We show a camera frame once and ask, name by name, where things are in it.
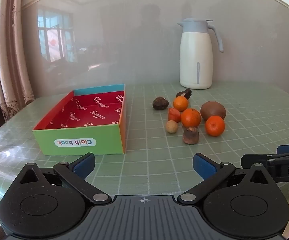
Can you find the white thermos jug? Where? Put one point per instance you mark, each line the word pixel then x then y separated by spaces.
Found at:
pixel 195 55

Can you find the medium orange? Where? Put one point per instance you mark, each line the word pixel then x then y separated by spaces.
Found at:
pixel 215 126

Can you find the green checked tablecloth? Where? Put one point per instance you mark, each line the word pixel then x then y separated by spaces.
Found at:
pixel 247 105

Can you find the small orange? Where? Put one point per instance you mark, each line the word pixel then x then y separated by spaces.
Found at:
pixel 180 103

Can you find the colourful cardboard box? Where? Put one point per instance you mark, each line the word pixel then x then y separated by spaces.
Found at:
pixel 84 120

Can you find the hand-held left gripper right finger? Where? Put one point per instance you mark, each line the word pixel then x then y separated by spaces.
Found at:
pixel 204 166

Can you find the brown kiwi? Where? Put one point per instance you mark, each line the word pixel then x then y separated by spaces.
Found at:
pixel 212 109

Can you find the beige lace curtain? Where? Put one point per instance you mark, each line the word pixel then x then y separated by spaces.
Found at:
pixel 9 55

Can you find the dark brown chestnut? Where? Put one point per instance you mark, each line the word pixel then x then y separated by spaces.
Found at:
pixel 185 93

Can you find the red-orange fruit piece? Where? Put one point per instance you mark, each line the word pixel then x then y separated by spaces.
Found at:
pixel 173 115

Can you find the large orange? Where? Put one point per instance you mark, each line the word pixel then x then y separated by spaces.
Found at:
pixel 190 117

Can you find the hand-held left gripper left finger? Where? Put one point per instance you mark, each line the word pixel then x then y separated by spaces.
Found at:
pixel 84 166

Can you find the beige round longan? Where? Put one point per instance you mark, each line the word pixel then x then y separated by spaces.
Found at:
pixel 171 126

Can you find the brown water chestnut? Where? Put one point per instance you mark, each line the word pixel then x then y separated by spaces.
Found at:
pixel 191 135

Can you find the dark round chestnut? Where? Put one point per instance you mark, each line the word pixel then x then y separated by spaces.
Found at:
pixel 160 103

